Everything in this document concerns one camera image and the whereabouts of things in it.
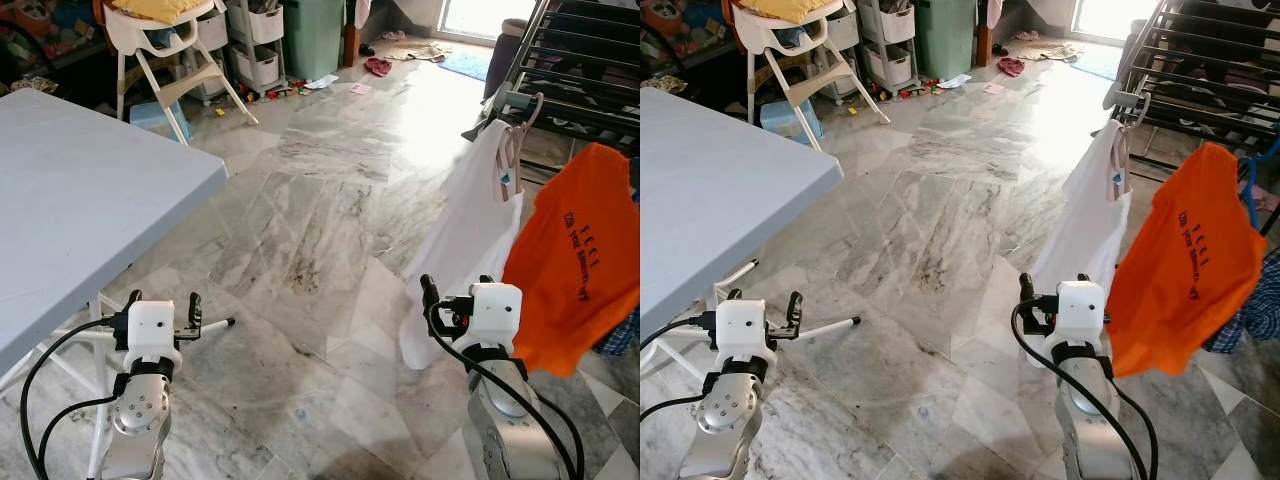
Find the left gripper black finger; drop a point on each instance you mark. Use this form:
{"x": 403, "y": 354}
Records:
{"x": 135, "y": 298}
{"x": 794, "y": 305}
{"x": 195, "y": 305}
{"x": 730, "y": 294}

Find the white shirt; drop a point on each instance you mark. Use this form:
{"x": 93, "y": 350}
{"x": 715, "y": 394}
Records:
{"x": 460, "y": 230}
{"x": 1085, "y": 220}

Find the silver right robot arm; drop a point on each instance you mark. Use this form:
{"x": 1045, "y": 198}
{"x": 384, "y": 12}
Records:
{"x": 510, "y": 420}
{"x": 1090, "y": 420}

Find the orange printed t-shirt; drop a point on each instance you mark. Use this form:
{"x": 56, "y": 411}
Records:
{"x": 575, "y": 250}
{"x": 1180, "y": 270}

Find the small blue plastic stool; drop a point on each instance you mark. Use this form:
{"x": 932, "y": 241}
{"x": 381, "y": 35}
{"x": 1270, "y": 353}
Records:
{"x": 155, "y": 115}
{"x": 790, "y": 118}

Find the black metal drying rack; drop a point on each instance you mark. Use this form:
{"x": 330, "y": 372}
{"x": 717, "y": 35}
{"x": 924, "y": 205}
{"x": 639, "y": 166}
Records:
{"x": 1190, "y": 112}
{"x": 560, "y": 108}

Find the blue floor mat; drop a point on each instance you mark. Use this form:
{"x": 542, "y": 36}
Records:
{"x": 1095, "y": 62}
{"x": 465, "y": 65}

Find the white paper sheet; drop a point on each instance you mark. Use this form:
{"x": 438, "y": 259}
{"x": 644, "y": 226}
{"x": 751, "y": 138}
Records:
{"x": 322, "y": 82}
{"x": 955, "y": 81}

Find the red cloth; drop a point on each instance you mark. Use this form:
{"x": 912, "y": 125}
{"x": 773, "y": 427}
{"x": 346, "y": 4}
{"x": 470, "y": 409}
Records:
{"x": 378, "y": 67}
{"x": 1011, "y": 67}

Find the purple pouf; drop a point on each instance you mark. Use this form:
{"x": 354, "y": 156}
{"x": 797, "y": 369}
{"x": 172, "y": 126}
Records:
{"x": 1128, "y": 60}
{"x": 505, "y": 55}

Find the beige cloth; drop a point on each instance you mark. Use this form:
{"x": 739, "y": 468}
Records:
{"x": 1045, "y": 48}
{"x": 415, "y": 50}

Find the white baby high chair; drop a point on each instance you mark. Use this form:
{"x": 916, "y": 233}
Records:
{"x": 160, "y": 40}
{"x": 790, "y": 40}

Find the green plastic laundry bin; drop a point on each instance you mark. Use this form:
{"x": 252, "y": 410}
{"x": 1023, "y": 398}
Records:
{"x": 313, "y": 40}
{"x": 945, "y": 40}

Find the white drawer storage rack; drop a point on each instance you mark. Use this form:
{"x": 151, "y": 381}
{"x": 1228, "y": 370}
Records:
{"x": 255, "y": 40}
{"x": 888, "y": 40}

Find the yellow seat cushion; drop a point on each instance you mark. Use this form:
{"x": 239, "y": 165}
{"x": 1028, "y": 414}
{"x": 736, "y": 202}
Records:
{"x": 160, "y": 8}
{"x": 790, "y": 8}

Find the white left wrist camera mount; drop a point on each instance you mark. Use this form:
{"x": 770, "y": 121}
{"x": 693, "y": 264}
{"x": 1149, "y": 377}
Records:
{"x": 742, "y": 328}
{"x": 152, "y": 330}

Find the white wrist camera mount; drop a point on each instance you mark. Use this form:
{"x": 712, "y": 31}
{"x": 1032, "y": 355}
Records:
{"x": 152, "y": 330}
{"x": 742, "y": 328}
{"x": 1082, "y": 312}
{"x": 497, "y": 315}

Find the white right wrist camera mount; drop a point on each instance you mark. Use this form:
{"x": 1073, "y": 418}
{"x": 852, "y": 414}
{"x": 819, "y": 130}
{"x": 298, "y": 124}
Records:
{"x": 1082, "y": 312}
{"x": 497, "y": 315}

